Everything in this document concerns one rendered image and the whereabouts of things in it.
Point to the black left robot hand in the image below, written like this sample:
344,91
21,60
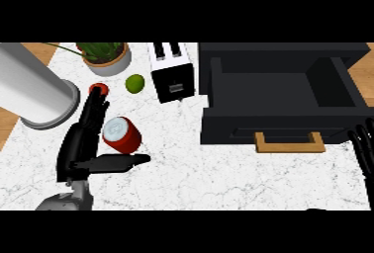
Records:
80,138

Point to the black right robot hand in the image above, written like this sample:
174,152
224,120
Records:
364,148

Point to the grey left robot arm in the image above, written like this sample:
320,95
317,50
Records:
69,199

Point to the red can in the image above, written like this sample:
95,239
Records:
123,134

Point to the dark grey open drawer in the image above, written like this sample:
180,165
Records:
283,95

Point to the red tomato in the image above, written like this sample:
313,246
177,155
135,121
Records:
100,87

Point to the green lime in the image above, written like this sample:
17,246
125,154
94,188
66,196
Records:
135,83

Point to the potted green plant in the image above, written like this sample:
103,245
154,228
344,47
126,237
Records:
104,56

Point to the black and white toaster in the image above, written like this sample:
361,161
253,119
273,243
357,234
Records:
172,74

